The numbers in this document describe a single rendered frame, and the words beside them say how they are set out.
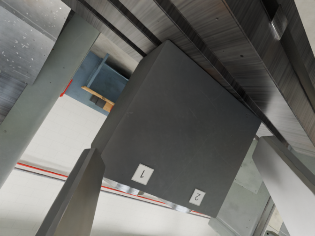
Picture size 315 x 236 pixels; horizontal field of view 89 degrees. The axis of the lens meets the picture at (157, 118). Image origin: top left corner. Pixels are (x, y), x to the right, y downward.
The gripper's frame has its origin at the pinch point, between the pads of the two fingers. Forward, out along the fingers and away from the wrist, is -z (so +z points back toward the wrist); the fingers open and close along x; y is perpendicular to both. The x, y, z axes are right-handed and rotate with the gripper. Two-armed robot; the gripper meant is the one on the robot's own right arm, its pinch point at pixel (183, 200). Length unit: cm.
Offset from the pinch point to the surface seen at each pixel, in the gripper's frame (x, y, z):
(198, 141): -3.9, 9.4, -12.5
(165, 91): 0.2, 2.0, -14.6
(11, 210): 367, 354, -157
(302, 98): -18.0, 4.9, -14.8
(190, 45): -3.1, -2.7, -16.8
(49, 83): 34, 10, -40
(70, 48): 27, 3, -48
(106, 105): 138, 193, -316
